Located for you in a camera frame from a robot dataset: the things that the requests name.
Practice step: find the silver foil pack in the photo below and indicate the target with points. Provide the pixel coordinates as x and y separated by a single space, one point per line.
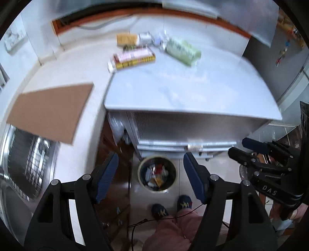
145 38

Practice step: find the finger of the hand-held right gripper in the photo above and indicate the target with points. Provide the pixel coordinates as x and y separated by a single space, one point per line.
251 143
237 154

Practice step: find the white purple packet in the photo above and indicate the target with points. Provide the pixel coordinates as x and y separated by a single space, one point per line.
158 41

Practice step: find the clear plastic bag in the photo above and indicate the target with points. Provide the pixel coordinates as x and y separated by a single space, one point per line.
118 130

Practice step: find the brown wooden cabinet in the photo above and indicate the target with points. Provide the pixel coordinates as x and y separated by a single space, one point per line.
108 144

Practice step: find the brown cardboard sheet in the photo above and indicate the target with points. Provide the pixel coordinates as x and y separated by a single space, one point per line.
48 113

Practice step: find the crinkled plastic bag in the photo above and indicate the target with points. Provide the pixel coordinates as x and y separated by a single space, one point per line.
243 171

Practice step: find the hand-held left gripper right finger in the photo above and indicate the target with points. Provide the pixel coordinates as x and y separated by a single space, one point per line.
195 178

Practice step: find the white plastic drawer unit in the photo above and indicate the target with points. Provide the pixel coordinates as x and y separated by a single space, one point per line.
181 130

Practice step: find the round trash bin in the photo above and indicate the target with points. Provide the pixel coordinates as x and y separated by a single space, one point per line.
144 169

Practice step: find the pink pants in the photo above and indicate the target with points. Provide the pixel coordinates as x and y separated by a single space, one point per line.
169 231

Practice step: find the brown wooden window frame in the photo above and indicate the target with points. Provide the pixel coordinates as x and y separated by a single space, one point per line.
56 26

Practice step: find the hanging bead ornament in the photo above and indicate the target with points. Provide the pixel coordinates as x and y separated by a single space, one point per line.
281 55

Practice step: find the yellow toothpaste box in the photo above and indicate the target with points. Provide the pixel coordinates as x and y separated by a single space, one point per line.
126 39

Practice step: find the long red yellow box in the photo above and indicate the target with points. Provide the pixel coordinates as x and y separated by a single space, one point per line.
135 58

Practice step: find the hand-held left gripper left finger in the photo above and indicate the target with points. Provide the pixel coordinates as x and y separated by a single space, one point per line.
107 176

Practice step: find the orange wooden rack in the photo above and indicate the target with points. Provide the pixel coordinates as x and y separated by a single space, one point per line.
287 24

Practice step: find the white ribbed plastic panel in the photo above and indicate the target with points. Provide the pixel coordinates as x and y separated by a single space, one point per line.
3 77

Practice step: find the pale green packet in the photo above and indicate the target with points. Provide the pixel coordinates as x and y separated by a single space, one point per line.
183 49

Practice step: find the stainless steel sink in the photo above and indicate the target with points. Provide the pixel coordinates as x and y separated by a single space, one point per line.
14 205

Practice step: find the small green sachet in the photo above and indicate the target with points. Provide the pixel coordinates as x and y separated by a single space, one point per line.
128 47

